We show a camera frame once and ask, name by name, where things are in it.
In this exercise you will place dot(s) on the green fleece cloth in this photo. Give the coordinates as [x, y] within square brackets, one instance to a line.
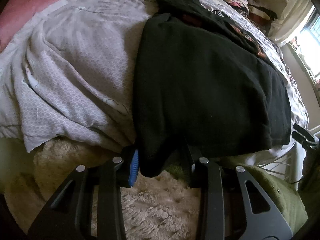
[275, 188]

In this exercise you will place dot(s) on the window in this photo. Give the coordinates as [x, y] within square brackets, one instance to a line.
[311, 40]

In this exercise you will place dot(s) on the cream curtain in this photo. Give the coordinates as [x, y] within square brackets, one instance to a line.
[292, 12]

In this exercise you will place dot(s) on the pile of folded clothes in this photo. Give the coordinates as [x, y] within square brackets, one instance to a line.
[243, 2]

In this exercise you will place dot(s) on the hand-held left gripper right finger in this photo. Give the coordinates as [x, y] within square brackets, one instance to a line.
[190, 165]

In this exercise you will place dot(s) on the cream fluffy blanket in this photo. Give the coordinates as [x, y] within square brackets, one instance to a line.
[155, 205]

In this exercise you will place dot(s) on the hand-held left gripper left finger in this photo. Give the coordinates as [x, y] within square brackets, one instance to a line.
[133, 168]

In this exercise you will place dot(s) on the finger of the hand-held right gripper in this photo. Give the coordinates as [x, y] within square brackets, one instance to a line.
[303, 135]

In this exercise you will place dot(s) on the black sweater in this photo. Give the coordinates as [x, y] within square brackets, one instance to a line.
[200, 85]

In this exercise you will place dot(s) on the pale patterned quilt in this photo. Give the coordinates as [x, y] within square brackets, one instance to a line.
[75, 62]

